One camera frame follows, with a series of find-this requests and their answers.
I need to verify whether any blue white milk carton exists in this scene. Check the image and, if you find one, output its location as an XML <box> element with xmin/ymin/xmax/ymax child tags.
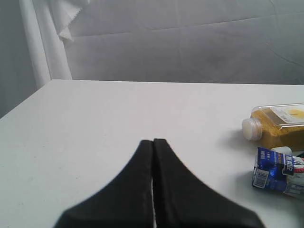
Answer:
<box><xmin>252</xmin><ymin>147</ymin><xmax>304</xmax><ymax>199</ymax></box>

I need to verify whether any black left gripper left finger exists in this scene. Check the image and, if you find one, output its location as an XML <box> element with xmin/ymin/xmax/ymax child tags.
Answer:
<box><xmin>55</xmin><ymin>140</ymin><xmax>154</xmax><ymax>228</ymax></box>

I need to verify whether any white fabric backdrop curtain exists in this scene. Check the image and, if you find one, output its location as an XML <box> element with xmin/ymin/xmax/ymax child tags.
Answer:
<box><xmin>0</xmin><ymin>0</ymin><xmax>304</xmax><ymax>115</ymax></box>

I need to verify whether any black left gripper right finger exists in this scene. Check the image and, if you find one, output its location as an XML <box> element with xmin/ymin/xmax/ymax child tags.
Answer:
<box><xmin>152</xmin><ymin>139</ymin><xmax>264</xmax><ymax>228</ymax></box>

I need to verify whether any small white cylinder near bottle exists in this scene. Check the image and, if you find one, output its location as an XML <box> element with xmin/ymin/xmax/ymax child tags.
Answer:
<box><xmin>271</xmin><ymin>146</ymin><xmax>293</xmax><ymax>155</ymax></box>

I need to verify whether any yellow grain plastic bottle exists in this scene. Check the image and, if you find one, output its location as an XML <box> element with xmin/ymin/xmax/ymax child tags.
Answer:
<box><xmin>242</xmin><ymin>103</ymin><xmax>304</xmax><ymax>151</ymax></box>

